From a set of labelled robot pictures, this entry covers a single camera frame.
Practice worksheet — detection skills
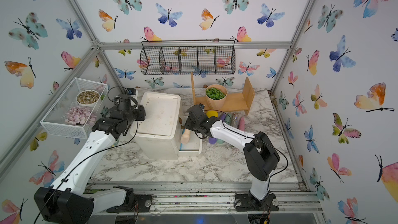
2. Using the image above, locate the white mesh wall basket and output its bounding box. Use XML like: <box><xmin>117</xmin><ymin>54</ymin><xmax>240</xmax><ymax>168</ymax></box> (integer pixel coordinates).
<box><xmin>40</xmin><ymin>78</ymin><xmax>108</xmax><ymax>139</ymax></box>

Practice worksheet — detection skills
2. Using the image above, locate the pink pot with green plant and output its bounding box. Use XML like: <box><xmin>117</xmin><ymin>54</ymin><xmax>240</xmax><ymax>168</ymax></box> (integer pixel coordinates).
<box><xmin>205</xmin><ymin>84</ymin><xmax>228</xmax><ymax>110</ymax></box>

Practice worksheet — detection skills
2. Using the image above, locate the white drawer cabinet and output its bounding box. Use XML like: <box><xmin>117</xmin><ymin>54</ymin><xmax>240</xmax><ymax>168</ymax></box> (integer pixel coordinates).
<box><xmin>130</xmin><ymin>92</ymin><xmax>183</xmax><ymax>160</ymax></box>

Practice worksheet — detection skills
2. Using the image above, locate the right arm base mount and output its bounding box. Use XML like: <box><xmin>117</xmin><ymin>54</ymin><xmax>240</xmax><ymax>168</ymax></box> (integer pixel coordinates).
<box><xmin>234</xmin><ymin>192</ymin><xmax>279</xmax><ymax>212</ymax></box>

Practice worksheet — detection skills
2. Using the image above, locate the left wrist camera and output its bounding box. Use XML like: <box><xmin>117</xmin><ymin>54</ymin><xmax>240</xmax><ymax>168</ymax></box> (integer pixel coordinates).
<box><xmin>126</xmin><ymin>88</ymin><xmax>137</xmax><ymax>96</ymax></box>

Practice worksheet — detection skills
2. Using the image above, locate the pink microphone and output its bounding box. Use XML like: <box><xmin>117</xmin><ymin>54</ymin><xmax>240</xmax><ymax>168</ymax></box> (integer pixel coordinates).
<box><xmin>238</xmin><ymin>117</ymin><xmax>245</xmax><ymax>131</ymax></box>

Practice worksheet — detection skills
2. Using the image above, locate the purple microphone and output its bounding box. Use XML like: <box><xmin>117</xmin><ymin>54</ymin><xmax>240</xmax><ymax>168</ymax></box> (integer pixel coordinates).
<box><xmin>208</xmin><ymin>114</ymin><xmax>229</xmax><ymax>145</ymax></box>

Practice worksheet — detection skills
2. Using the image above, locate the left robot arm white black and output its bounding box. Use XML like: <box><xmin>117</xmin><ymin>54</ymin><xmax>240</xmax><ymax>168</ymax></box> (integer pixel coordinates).
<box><xmin>34</xmin><ymin>89</ymin><xmax>145</xmax><ymax>224</ymax></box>

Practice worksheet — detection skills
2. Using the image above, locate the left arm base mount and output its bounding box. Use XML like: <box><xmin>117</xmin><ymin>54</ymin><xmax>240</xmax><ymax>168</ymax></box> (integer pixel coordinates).
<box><xmin>106</xmin><ymin>186</ymin><xmax>153</xmax><ymax>213</ymax></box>

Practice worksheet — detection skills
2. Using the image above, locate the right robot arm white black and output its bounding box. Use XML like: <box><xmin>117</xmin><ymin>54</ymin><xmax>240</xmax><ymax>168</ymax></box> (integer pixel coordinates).
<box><xmin>185</xmin><ymin>104</ymin><xmax>280</xmax><ymax>201</ymax></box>

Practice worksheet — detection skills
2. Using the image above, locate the white bottom drawer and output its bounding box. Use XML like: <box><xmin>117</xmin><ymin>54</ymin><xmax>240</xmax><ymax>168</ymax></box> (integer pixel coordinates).
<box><xmin>178</xmin><ymin>125</ymin><xmax>203</xmax><ymax>157</ymax></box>

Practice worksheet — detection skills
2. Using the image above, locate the white bowl of nuts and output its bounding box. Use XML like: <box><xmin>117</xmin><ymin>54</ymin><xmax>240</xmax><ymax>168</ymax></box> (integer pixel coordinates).
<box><xmin>76</xmin><ymin>90</ymin><xmax>100</xmax><ymax>107</ymax></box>

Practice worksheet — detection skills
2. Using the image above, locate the yellow plastic jar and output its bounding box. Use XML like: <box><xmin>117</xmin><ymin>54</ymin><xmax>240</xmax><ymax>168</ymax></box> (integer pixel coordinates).
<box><xmin>206</xmin><ymin>110</ymin><xmax>218</xmax><ymax>118</ymax></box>

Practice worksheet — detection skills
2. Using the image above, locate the green microphone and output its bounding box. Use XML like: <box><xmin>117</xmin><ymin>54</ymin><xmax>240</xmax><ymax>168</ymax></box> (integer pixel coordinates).
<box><xmin>217</xmin><ymin>113</ymin><xmax>231</xmax><ymax>144</ymax></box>

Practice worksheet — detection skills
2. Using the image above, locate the pink petal pile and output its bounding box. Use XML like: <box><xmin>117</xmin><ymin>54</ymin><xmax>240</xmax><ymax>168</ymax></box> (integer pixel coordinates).
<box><xmin>64</xmin><ymin>106</ymin><xmax>97</xmax><ymax>126</ymax></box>

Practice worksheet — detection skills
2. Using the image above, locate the black wire wall basket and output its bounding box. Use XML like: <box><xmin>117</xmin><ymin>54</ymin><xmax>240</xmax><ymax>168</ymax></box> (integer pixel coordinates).
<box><xmin>138</xmin><ymin>39</ymin><xmax>236</xmax><ymax>78</ymax></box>

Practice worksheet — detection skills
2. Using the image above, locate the wooden shelf stand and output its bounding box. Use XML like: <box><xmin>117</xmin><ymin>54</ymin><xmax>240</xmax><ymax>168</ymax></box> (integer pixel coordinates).
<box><xmin>190</xmin><ymin>73</ymin><xmax>255</xmax><ymax>115</ymax></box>

